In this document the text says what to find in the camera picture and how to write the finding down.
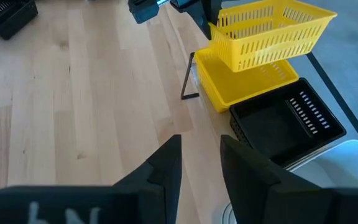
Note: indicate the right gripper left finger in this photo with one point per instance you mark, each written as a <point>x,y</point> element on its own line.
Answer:
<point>154,193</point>

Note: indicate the grey plastic storage bin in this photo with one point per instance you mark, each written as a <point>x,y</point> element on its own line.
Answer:
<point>346,161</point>

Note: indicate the black slotted plastic basket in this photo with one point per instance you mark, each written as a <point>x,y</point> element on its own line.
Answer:
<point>238,130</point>
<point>275,130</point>
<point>8,18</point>

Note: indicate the yellow slotted plastic basket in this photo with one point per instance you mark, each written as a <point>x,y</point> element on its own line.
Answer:
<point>259,46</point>
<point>210,96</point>
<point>247,84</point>

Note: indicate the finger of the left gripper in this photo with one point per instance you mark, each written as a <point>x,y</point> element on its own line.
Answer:
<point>200,12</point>

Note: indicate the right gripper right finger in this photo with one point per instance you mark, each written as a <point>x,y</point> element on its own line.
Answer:
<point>259,199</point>

